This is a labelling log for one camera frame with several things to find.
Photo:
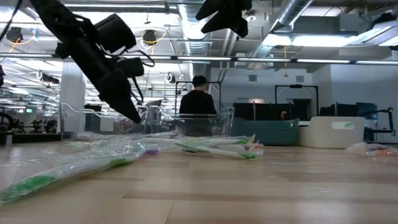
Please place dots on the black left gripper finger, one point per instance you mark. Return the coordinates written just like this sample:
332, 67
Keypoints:
132, 67
119, 93

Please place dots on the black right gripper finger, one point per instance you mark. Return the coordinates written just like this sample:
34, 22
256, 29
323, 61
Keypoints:
210, 9
231, 24

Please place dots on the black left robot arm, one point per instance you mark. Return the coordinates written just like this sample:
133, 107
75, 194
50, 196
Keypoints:
56, 15

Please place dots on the round ceiling fixture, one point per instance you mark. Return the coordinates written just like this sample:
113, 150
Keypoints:
253, 18

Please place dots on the black cabinet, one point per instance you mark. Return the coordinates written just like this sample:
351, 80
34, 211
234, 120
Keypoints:
92, 121

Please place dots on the white building pillar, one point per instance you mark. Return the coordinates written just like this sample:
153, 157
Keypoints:
73, 105

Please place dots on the purple white toothbrush in wrapper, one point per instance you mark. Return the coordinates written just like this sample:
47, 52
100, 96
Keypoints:
153, 151

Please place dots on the person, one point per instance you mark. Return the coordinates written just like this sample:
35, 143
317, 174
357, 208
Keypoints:
283, 115
197, 102

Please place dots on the black background equipment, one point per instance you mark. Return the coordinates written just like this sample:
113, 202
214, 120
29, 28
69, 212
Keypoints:
49, 126

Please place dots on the green exit sign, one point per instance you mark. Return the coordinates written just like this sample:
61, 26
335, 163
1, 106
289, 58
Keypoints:
29, 110

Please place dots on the black monitor row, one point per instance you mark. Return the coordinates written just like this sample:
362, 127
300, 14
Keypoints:
264, 110
342, 110

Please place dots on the black bench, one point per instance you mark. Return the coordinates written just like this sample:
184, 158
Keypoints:
37, 138

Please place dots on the clear plastic bin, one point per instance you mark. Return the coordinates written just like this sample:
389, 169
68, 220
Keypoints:
225, 123

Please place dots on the teal plastic bin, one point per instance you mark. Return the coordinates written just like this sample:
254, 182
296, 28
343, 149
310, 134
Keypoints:
264, 132

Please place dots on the white plastic bin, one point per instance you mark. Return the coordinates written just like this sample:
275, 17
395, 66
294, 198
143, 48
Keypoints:
317, 137

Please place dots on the black background stand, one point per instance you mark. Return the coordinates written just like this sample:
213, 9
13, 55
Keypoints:
390, 118

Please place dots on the orange white toothbrush in wrapper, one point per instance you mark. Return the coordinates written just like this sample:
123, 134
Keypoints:
382, 152

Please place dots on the black ceiling-mounted camera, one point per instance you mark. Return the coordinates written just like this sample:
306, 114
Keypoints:
14, 34
150, 35

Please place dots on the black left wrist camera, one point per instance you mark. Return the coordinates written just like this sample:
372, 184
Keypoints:
115, 32

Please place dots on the silver round air duct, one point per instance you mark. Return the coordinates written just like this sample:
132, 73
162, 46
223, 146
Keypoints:
192, 43
292, 14

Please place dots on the long ceiling light rail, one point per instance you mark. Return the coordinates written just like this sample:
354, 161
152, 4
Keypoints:
202, 58

